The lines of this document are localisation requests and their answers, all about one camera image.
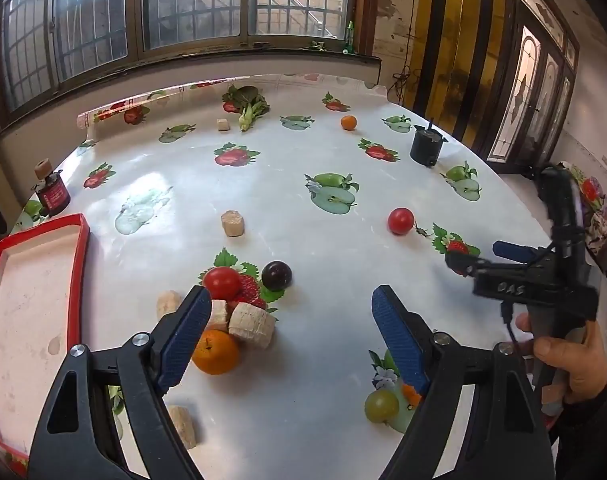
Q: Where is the dark purple plum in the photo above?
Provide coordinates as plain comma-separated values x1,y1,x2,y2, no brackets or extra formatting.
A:
261,260,293,292

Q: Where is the black cylindrical motor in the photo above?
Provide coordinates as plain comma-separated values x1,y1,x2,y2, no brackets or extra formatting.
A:
410,118,445,168

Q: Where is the colourful printed cloth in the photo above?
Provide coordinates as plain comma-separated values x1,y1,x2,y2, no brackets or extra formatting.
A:
563,161,607,271

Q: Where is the red rimmed white tray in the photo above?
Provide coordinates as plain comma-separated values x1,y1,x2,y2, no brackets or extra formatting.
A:
0,213,91,478

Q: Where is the red tomato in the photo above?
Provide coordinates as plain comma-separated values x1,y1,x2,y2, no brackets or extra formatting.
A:
204,266,243,301
388,207,415,236

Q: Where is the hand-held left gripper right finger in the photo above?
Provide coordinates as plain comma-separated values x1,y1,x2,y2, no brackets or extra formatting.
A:
372,285,557,480

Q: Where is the tangled wall cable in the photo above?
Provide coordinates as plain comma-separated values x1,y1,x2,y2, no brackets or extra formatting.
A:
391,62,421,106

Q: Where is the person's right forearm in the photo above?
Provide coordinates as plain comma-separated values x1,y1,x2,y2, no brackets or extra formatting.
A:
546,364,607,480

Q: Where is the fruit print tablecloth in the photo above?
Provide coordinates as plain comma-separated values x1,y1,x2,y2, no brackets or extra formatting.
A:
0,72,591,480

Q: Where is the person's right hand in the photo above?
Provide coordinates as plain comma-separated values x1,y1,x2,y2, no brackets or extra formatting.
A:
515,311,607,406

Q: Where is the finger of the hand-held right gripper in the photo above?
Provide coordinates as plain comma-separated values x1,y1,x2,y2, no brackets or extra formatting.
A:
444,250,485,277
492,240,540,264

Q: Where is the gold black striped panel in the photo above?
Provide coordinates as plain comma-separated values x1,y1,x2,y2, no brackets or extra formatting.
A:
411,0,517,146

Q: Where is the green leafy vegetable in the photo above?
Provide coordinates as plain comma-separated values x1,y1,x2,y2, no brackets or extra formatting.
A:
222,84,270,133

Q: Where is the barred window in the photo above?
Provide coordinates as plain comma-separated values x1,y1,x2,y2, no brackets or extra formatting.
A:
0,0,379,128

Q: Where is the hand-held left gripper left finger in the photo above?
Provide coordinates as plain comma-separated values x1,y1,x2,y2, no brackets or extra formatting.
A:
28,285,214,480

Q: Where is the dark red cylindrical motor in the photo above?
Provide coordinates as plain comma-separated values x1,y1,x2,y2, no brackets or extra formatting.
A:
32,172,71,218

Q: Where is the green grape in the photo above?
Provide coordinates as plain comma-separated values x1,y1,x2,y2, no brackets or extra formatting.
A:
364,389,400,424

